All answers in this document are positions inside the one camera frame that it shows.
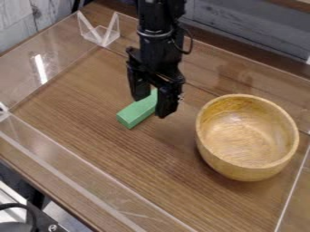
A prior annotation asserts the clear acrylic tray wall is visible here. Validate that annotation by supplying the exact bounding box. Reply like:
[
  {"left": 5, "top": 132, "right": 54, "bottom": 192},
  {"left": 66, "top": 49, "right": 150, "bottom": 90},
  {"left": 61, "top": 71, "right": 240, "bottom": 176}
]
[{"left": 0, "top": 8, "right": 310, "bottom": 232}]

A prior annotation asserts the black cable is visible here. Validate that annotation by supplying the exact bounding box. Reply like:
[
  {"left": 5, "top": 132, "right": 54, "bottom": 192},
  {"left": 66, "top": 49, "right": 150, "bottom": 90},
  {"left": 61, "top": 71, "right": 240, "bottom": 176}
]
[{"left": 0, "top": 203, "right": 42, "bottom": 232}]

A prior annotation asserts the brown wooden bowl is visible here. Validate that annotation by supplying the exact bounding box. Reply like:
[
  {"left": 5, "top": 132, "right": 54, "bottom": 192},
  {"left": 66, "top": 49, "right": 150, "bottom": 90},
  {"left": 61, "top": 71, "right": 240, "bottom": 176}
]
[{"left": 195, "top": 94, "right": 299, "bottom": 182}]

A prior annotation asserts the black metal bracket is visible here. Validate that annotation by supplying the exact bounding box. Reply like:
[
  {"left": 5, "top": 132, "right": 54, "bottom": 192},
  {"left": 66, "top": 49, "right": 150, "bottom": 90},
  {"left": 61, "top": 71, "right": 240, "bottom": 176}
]
[{"left": 25, "top": 202, "right": 69, "bottom": 232}]

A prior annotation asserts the green rectangular block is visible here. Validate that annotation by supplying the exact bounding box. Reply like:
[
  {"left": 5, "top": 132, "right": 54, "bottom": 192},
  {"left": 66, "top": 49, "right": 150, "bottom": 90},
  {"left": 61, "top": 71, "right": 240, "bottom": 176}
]
[{"left": 116, "top": 89, "right": 157, "bottom": 130}]

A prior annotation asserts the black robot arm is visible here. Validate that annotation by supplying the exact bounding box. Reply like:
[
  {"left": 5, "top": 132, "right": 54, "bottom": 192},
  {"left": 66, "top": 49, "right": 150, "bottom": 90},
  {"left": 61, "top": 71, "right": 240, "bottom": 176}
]
[{"left": 125, "top": 0, "right": 193, "bottom": 119}]

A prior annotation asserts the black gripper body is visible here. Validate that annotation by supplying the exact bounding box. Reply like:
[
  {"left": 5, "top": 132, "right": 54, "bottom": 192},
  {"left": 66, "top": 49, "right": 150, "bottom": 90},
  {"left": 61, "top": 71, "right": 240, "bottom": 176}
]
[{"left": 125, "top": 29, "right": 185, "bottom": 89}]

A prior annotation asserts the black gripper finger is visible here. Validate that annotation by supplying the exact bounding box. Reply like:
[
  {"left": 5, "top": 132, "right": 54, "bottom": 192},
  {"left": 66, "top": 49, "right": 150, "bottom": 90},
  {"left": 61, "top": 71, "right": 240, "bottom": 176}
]
[
  {"left": 126, "top": 67, "right": 149, "bottom": 102},
  {"left": 154, "top": 85, "right": 181, "bottom": 119}
]

